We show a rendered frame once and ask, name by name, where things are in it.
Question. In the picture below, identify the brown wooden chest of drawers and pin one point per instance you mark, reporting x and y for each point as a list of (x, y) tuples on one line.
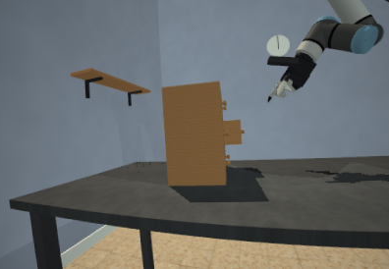
[(194, 134)]

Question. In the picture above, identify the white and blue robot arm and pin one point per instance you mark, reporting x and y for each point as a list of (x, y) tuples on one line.
[(355, 34)]

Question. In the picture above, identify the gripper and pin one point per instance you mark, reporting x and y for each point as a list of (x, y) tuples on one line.
[(300, 75)]

